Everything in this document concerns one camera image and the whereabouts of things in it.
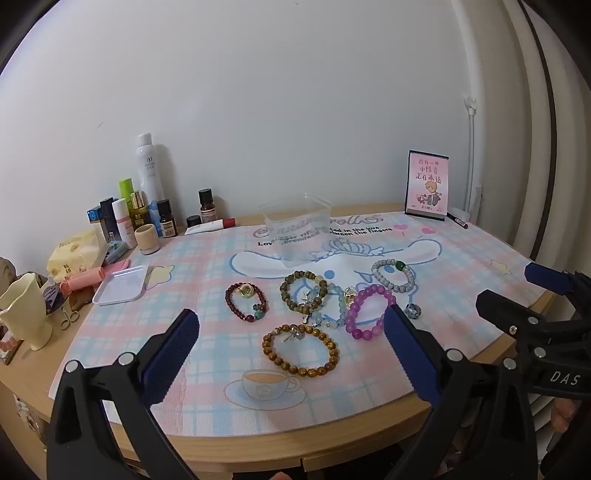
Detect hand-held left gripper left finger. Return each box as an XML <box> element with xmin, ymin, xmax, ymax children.
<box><xmin>46</xmin><ymin>308</ymin><xmax>200</xmax><ymax>480</ymax></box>

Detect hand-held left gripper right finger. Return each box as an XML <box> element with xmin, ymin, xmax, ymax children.
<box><xmin>382</xmin><ymin>304</ymin><xmax>539</xmax><ymax>480</ymax></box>

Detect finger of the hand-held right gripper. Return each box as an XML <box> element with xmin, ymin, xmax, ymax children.
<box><xmin>524</xmin><ymin>262</ymin><xmax>591</xmax><ymax>306</ymax></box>
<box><xmin>475</xmin><ymin>289</ymin><xmax>555</xmax><ymax>344</ymax></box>

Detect purple bead bracelet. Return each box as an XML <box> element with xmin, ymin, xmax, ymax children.
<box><xmin>344</xmin><ymin>285</ymin><xmax>398</xmax><ymax>341</ymax></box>

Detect dark red bead bracelet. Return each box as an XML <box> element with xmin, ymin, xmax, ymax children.
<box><xmin>225</xmin><ymin>282</ymin><xmax>269</xmax><ymax>326</ymax></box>

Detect light blue bead bracelet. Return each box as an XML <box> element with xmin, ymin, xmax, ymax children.
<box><xmin>302</xmin><ymin>284</ymin><xmax>347</xmax><ymax>329</ymax></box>

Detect grey bead bracelet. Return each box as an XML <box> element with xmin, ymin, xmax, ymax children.
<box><xmin>372</xmin><ymin>258</ymin><xmax>416</xmax><ymax>294</ymax></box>

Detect brown wooden bead bracelet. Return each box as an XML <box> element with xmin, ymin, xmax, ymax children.
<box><xmin>262</xmin><ymin>324</ymin><xmax>340</xmax><ymax>378</ymax></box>

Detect olive green bead bracelet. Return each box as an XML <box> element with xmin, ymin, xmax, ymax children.
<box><xmin>279</xmin><ymin>270</ymin><xmax>329</xmax><ymax>315</ymax></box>

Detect clear plastic container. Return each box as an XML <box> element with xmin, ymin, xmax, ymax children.
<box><xmin>259</xmin><ymin>191</ymin><xmax>334</xmax><ymax>271</ymax></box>

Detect person's right hand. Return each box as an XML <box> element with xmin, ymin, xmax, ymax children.
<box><xmin>551</xmin><ymin>398</ymin><xmax>583</xmax><ymax>433</ymax></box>

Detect pastel plaid printed desk mat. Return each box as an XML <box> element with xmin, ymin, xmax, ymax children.
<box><xmin>48</xmin><ymin>211</ymin><xmax>555</xmax><ymax>437</ymax></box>

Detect white plastic tray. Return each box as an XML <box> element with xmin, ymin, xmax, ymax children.
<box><xmin>92</xmin><ymin>264</ymin><xmax>149</xmax><ymax>306</ymax></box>

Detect small metal scissors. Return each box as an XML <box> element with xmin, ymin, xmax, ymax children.
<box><xmin>59</xmin><ymin>295</ymin><xmax>80</xmax><ymax>329</ymax></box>

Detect pink plastic tube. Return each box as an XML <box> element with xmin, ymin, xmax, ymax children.
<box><xmin>60</xmin><ymin>259</ymin><xmax>130</xmax><ymax>295</ymax></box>

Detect teal box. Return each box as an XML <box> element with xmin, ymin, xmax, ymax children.
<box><xmin>102</xmin><ymin>241</ymin><xmax>127</xmax><ymax>266</ymax></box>

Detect small cream cup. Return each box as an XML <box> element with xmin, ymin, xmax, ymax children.
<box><xmin>135</xmin><ymin>224</ymin><xmax>160</xmax><ymax>256</ymax></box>

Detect dark brown dropper bottle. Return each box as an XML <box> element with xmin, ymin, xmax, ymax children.
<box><xmin>156</xmin><ymin>199</ymin><xmax>178</xmax><ymax>238</ymax></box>

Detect white tube with red cap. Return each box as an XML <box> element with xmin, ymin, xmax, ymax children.
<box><xmin>185</xmin><ymin>217</ymin><xmax>238</xmax><ymax>235</ymax></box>

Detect white bottle with pink label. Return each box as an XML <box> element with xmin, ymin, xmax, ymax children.
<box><xmin>112</xmin><ymin>198</ymin><xmax>138</xmax><ymax>250</ymax></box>

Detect yellow tissue pack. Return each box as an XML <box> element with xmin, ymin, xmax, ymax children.
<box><xmin>46</xmin><ymin>228</ymin><xmax>109</xmax><ymax>283</ymax></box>

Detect amber bottle with gold cap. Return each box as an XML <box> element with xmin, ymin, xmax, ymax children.
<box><xmin>129</xmin><ymin>191</ymin><xmax>151</xmax><ymax>232</ymax></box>

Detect brown bottle with black cap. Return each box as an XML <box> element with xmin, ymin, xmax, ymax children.
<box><xmin>198</xmin><ymin>188</ymin><xmax>218</xmax><ymax>225</ymax></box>

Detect black cosmetic box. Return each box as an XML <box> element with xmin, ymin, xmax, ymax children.
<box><xmin>99</xmin><ymin>197</ymin><xmax>118</xmax><ymax>243</ymax></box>

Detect pink cartoon card box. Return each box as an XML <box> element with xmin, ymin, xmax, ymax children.
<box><xmin>405</xmin><ymin>149</ymin><xmax>450</xmax><ymax>221</ymax></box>

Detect cream ceramic vase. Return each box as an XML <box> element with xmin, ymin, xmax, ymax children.
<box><xmin>0</xmin><ymin>272</ymin><xmax>54</xmax><ymax>352</ymax></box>

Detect cream curtain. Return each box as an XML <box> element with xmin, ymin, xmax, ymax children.
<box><xmin>480</xmin><ymin>0</ymin><xmax>591</xmax><ymax>273</ymax></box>

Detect tall white spray bottle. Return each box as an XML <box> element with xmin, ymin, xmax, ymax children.
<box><xmin>135</xmin><ymin>133</ymin><xmax>166</xmax><ymax>208</ymax></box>

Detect white wall pipe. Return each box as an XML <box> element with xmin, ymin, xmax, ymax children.
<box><xmin>459</xmin><ymin>95</ymin><xmax>483</xmax><ymax>213</ymax></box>

